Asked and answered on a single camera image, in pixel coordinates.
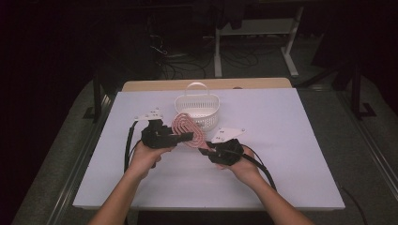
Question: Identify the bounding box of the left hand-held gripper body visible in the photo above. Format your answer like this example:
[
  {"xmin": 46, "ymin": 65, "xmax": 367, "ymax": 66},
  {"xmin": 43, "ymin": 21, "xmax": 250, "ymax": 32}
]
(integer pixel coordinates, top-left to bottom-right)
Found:
[{"xmin": 134, "ymin": 108, "xmax": 181, "ymax": 149}]

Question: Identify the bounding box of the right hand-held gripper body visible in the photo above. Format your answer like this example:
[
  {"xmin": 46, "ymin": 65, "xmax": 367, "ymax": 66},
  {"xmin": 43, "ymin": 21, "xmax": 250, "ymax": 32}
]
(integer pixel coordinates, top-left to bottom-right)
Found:
[{"xmin": 208, "ymin": 127, "xmax": 246, "ymax": 167}]

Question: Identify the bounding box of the white plastic basket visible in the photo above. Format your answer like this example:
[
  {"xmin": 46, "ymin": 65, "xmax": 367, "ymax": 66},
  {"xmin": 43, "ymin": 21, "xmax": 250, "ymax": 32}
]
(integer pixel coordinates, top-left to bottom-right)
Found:
[{"xmin": 174, "ymin": 82, "xmax": 221, "ymax": 132}]

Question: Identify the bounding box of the person's right hand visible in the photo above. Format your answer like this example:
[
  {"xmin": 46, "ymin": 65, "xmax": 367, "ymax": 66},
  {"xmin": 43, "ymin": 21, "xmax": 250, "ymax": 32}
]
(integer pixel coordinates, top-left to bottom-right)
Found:
[{"xmin": 217, "ymin": 148, "xmax": 262, "ymax": 186}]

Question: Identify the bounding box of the person's left hand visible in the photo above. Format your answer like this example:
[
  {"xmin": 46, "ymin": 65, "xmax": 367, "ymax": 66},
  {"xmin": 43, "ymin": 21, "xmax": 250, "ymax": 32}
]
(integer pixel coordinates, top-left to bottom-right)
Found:
[{"xmin": 126, "ymin": 142, "xmax": 175, "ymax": 182}]

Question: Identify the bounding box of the wooden table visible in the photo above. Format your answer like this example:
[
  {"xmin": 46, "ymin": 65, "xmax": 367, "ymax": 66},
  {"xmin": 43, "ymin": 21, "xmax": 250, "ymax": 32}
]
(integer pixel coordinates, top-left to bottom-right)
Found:
[{"xmin": 121, "ymin": 77, "xmax": 293, "ymax": 93}]

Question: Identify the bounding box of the black metal stand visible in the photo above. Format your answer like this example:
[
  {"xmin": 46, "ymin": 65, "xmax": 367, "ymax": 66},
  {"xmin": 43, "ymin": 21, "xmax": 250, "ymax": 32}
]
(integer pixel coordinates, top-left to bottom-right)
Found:
[
  {"xmin": 82, "ymin": 70, "xmax": 109, "ymax": 124},
  {"xmin": 349, "ymin": 62, "xmax": 377, "ymax": 121}
]

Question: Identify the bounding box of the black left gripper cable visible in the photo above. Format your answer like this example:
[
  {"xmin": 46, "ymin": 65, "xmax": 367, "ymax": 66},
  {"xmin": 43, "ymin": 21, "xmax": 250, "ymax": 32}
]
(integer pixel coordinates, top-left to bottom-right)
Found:
[{"xmin": 123, "ymin": 120, "xmax": 142, "ymax": 225}]

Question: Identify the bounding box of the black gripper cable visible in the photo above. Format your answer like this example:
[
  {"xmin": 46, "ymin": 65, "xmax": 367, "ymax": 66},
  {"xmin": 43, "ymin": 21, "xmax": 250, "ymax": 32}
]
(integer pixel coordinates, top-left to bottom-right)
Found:
[
  {"xmin": 239, "ymin": 143, "xmax": 278, "ymax": 192},
  {"xmin": 123, "ymin": 120, "xmax": 142, "ymax": 225}
]

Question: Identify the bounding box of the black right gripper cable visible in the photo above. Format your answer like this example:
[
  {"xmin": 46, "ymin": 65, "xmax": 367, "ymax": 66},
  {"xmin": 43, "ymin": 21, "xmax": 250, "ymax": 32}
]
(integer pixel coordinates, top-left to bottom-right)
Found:
[{"xmin": 239, "ymin": 143, "xmax": 278, "ymax": 192}]

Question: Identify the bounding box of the tangle of black floor cables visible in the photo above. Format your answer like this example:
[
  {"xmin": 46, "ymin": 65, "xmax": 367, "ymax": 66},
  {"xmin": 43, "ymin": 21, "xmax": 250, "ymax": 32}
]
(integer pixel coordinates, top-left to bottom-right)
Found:
[{"xmin": 145, "ymin": 18, "xmax": 261, "ymax": 80}]

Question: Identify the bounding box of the metal floor rail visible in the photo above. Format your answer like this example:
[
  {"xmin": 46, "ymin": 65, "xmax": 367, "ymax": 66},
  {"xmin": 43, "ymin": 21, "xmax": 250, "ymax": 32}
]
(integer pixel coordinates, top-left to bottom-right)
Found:
[
  {"xmin": 46, "ymin": 93, "xmax": 115, "ymax": 225},
  {"xmin": 337, "ymin": 92, "xmax": 398, "ymax": 196}
]

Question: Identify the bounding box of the white desk frame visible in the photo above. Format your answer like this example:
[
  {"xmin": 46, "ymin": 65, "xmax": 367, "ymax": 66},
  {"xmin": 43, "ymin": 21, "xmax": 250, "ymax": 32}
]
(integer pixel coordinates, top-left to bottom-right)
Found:
[{"xmin": 213, "ymin": 6, "xmax": 305, "ymax": 79}]

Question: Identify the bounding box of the black floor cable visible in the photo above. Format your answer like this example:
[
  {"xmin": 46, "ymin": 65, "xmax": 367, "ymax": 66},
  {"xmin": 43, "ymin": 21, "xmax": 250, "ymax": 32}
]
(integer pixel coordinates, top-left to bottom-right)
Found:
[{"xmin": 339, "ymin": 186, "xmax": 369, "ymax": 225}]

